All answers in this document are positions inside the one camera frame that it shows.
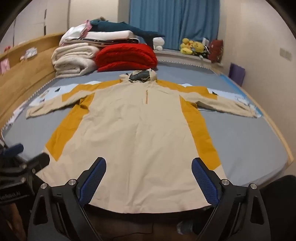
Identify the white folded quilt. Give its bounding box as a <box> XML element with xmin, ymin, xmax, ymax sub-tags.
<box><xmin>81</xmin><ymin>30</ymin><xmax>139</xmax><ymax>45</ymax></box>

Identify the dark red cushion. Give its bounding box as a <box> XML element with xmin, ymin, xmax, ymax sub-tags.
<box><xmin>208</xmin><ymin>39</ymin><xmax>224</xmax><ymax>63</ymax></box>

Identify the teal garment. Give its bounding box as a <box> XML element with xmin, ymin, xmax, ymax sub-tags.
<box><xmin>89</xmin><ymin>17</ymin><xmax>166</xmax><ymax>39</ymax></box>

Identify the cream folded blanket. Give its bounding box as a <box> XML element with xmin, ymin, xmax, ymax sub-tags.
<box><xmin>51</xmin><ymin>44</ymin><xmax>100</xmax><ymax>79</ymax></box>

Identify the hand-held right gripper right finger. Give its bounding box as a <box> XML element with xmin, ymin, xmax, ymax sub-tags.
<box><xmin>191</xmin><ymin>157</ymin><xmax>271</xmax><ymax>241</ymax></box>

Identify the white wardrobe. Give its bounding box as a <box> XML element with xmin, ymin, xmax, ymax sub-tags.
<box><xmin>0</xmin><ymin>0</ymin><xmax>71</xmax><ymax>48</ymax></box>

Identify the person's dark trouser leg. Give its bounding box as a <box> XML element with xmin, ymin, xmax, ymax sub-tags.
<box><xmin>261</xmin><ymin>174</ymin><xmax>296</xmax><ymax>241</ymax></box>

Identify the red folded blanket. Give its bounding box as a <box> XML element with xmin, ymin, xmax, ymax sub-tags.
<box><xmin>95</xmin><ymin>43</ymin><xmax>158</xmax><ymax>73</ymax></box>

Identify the purple box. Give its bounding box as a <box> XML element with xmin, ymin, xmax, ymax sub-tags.
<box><xmin>228</xmin><ymin>62</ymin><xmax>245</xmax><ymax>87</ymax></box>

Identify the yellow plush toy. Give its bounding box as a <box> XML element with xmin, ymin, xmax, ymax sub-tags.
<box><xmin>180</xmin><ymin>38</ymin><xmax>194</xmax><ymax>55</ymax></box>
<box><xmin>191</xmin><ymin>41</ymin><xmax>205</xmax><ymax>55</ymax></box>

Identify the wall socket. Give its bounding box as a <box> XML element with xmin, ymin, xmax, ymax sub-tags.
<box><xmin>279</xmin><ymin>47</ymin><xmax>292</xmax><ymax>61</ymax></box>

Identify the grey printed bedsheet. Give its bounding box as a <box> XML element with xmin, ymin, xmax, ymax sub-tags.
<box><xmin>0</xmin><ymin>59</ymin><xmax>289</xmax><ymax>197</ymax></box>

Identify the white plush toy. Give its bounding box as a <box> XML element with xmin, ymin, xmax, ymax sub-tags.
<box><xmin>153</xmin><ymin>37</ymin><xmax>165</xmax><ymax>51</ymax></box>

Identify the pink card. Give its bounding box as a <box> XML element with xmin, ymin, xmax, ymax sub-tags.
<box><xmin>0</xmin><ymin>59</ymin><xmax>11</xmax><ymax>75</ymax></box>

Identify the wooden bed frame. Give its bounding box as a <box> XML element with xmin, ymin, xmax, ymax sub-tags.
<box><xmin>0</xmin><ymin>32</ymin><xmax>295</xmax><ymax>167</ymax></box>

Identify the small white and pink toy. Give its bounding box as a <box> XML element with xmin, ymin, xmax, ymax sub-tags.
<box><xmin>20</xmin><ymin>47</ymin><xmax>38</xmax><ymax>61</ymax></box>

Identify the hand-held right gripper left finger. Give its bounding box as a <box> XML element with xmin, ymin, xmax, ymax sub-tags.
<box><xmin>27</xmin><ymin>157</ymin><xmax>107</xmax><ymax>241</ymax></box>

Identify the pink and white garment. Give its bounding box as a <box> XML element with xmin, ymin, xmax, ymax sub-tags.
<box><xmin>60</xmin><ymin>20</ymin><xmax>93</xmax><ymax>45</ymax></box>

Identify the blue curtain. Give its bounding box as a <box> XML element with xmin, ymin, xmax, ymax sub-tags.
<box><xmin>129</xmin><ymin>0</ymin><xmax>220</xmax><ymax>50</ymax></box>

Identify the window ledge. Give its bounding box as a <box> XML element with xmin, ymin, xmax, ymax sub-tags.
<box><xmin>153</xmin><ymin>49</ymin><xmax>225</xmax><ymax>68</ymax></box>

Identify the beige and mustard hooded jacket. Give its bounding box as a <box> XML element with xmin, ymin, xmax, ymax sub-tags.
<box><xmin>25</xmin><ymin>68</ymin><xmax>258</xmax><ymax>214</ymax></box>

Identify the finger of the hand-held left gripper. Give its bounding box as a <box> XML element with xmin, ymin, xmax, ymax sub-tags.
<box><xmin>3</xmin><ymin>144</ymin><xmax>25</xmax><ymax>158</ymax></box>
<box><xmin>23</xmin><ymin>153</ymin><xmax>50</xmax><ymax>171</ymax></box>

